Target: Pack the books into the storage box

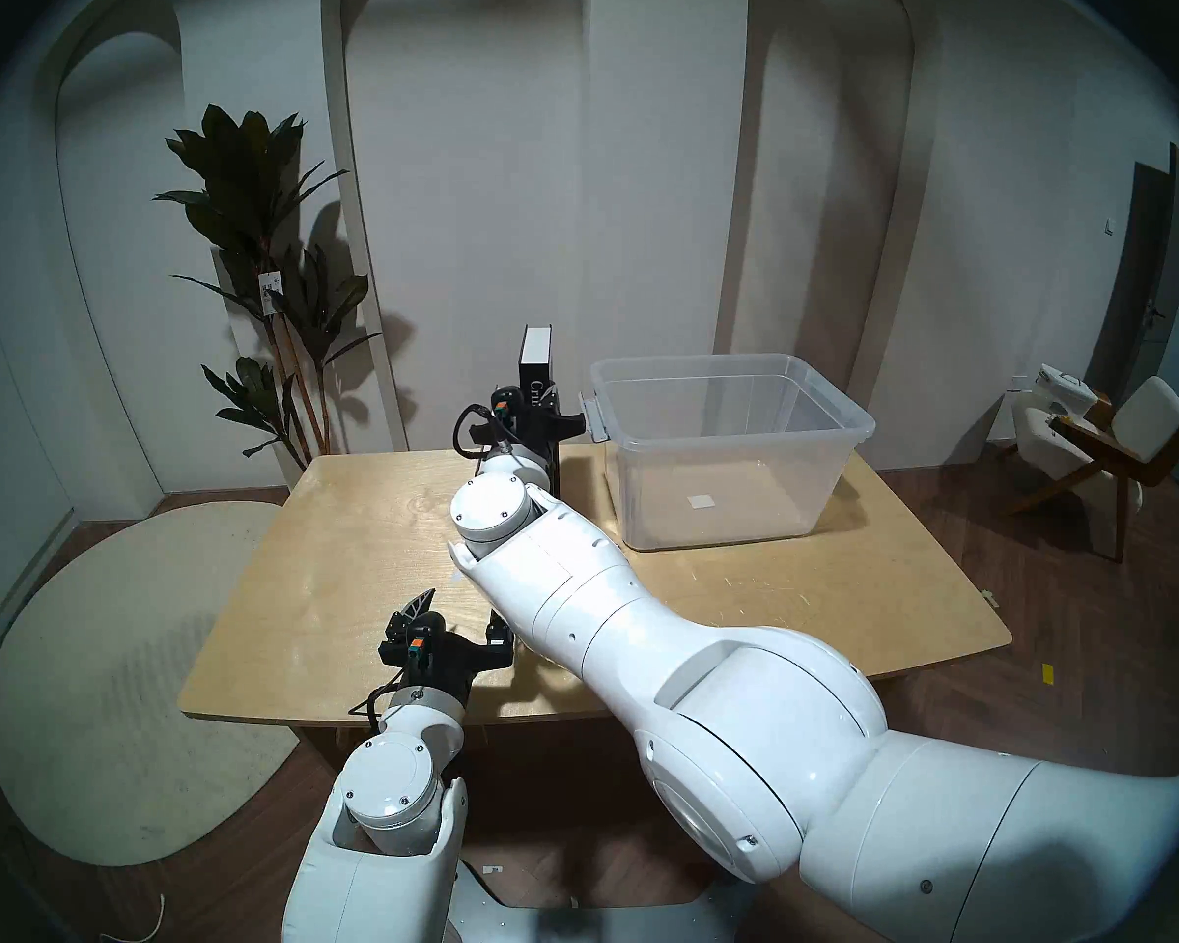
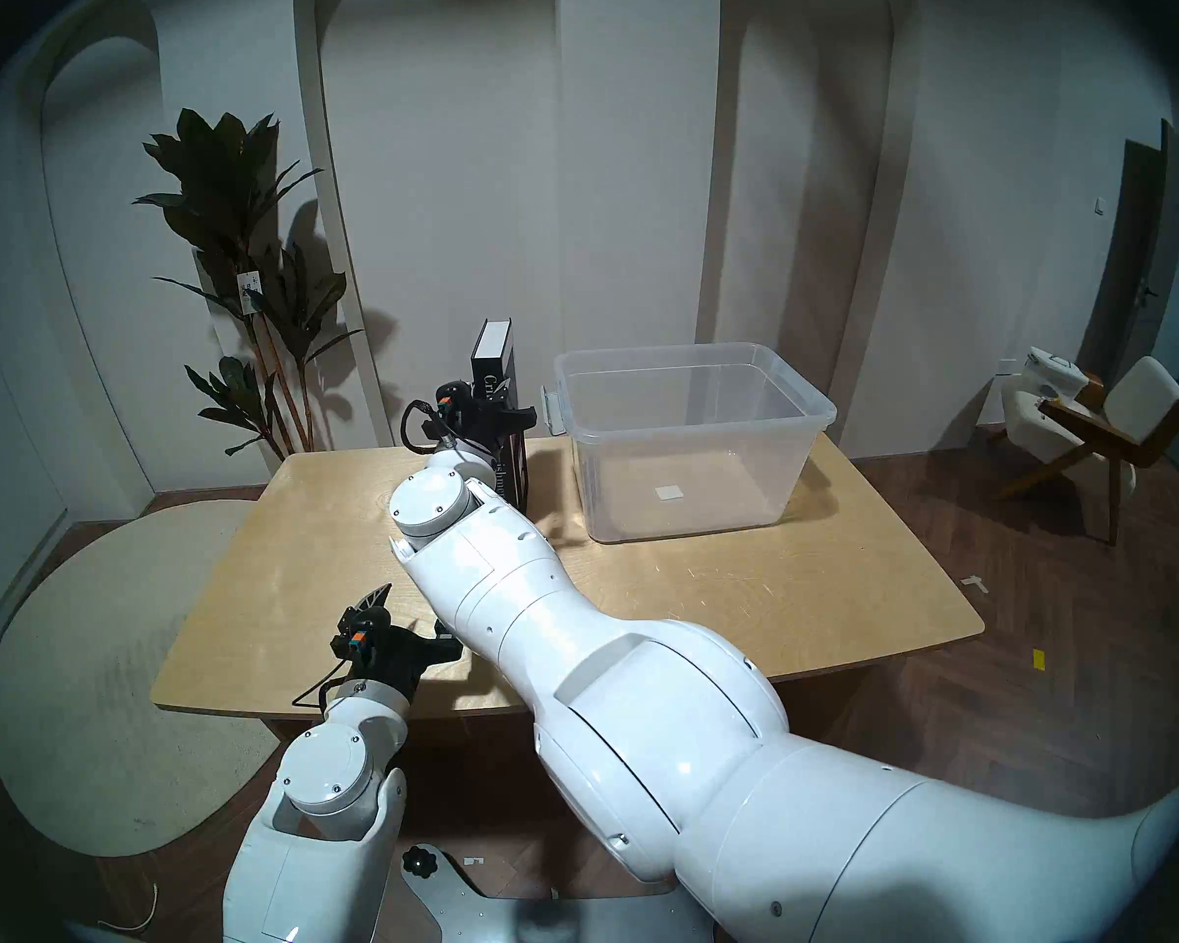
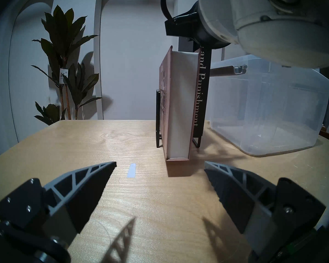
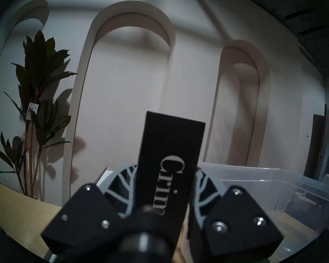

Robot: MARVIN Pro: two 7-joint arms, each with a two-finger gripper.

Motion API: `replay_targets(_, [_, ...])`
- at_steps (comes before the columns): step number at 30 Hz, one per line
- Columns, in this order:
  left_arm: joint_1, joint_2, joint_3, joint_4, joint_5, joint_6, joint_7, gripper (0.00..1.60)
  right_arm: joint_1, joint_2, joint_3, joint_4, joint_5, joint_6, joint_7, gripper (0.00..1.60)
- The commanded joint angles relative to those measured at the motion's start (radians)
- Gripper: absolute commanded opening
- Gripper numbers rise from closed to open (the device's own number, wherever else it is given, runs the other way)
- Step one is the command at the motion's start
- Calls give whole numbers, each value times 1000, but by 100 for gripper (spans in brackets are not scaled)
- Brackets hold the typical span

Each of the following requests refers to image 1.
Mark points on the clear plastic storage box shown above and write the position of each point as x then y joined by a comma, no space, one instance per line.
737,440

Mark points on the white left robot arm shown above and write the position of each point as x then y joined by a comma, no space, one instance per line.
393,804

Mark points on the white armchair with wooden frame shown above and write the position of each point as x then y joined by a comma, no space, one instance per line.
1154,420

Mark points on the tall green potted plant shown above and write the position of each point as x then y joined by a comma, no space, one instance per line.
255,194

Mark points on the dark door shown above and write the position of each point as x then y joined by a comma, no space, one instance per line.
1154,263

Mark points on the black Crime and Punishment book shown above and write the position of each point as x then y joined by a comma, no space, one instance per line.
535,357

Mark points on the white object on armchair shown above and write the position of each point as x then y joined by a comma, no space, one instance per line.
1066,386

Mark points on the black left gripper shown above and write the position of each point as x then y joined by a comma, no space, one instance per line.
442,656

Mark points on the white tag on plant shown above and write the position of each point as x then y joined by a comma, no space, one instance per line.
271,291

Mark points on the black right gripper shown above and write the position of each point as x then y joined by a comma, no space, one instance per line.
526,425

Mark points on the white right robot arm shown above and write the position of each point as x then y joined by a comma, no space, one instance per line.
747,715

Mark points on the round beige rug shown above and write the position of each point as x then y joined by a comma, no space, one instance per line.
108,676

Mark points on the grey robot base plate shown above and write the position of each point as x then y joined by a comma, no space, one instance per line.
511,921

